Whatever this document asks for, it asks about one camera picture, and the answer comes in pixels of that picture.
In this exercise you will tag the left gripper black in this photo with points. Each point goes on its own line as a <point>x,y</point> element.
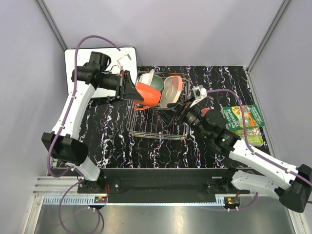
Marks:
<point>126,90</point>

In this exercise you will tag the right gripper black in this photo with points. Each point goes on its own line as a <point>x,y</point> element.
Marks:
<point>168,114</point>

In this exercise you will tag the wire dish rack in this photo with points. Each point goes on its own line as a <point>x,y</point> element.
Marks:
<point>146,123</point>

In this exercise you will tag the large white plate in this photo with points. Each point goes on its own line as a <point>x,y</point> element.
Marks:
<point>146,78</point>

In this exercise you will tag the orange mug white inside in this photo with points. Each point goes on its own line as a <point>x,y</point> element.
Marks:
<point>151,97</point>

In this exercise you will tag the green ceramic bowl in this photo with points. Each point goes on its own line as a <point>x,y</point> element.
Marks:
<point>157,83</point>

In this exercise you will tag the pink cream floral plate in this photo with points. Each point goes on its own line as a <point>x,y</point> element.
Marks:
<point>173,87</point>

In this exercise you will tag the pink plastic cup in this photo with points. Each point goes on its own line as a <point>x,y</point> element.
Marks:
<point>204,111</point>

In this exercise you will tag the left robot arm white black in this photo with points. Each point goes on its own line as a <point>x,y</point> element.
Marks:
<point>91,73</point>

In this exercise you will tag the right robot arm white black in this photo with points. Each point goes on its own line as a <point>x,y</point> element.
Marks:
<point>290,184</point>

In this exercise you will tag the black marble pattern mat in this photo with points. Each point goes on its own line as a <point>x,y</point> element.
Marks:
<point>104,127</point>

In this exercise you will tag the green children's book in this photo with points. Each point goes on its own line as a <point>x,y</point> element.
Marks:
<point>234,116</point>

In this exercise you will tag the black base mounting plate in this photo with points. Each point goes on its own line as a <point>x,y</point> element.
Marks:
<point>162,186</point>

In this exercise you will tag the white whiteboard black frame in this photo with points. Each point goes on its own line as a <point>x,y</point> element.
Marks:
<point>113,53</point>

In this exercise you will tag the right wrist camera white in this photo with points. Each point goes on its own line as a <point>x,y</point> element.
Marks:
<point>199,93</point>

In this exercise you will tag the grey slotted cable duct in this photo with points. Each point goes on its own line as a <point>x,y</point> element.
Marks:
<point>73,200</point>

